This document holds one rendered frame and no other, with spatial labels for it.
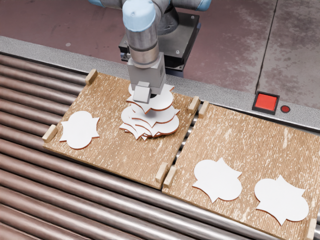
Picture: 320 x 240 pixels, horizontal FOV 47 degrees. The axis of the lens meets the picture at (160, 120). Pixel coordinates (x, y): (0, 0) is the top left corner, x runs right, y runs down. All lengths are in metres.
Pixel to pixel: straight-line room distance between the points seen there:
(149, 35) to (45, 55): 0.73
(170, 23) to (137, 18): 0.61
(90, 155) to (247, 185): 0.48
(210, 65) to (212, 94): 1.41
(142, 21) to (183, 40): 0.59
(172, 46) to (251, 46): 1.50
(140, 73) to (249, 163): 0.41
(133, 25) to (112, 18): 2.32
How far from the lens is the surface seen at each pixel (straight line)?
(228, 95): 1.29
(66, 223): 1.10
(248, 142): 1.15
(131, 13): 0.87
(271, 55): 2.81
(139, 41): 0.90
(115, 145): 1.16
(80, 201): 1.11
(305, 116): 1.28
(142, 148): 1.14
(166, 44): 1.43
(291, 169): 1.13
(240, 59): 2.75
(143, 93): 1.00
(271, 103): 1.27
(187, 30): 1.49
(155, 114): 1.15
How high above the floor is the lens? 1.89
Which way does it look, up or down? 52 degrees down
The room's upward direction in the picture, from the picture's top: 7 degrees counter-clockwise
